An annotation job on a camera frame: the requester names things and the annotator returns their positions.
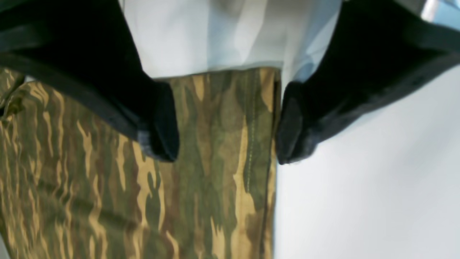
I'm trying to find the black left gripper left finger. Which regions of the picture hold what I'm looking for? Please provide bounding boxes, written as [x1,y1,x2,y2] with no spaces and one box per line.
[0,0,179,162]

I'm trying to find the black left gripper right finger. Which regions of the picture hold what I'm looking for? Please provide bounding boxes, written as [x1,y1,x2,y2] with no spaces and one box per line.
[276,0,460,164]

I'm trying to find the camouflage T-shirt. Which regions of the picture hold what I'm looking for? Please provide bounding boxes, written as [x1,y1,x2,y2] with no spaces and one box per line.
[0,68,281,259]

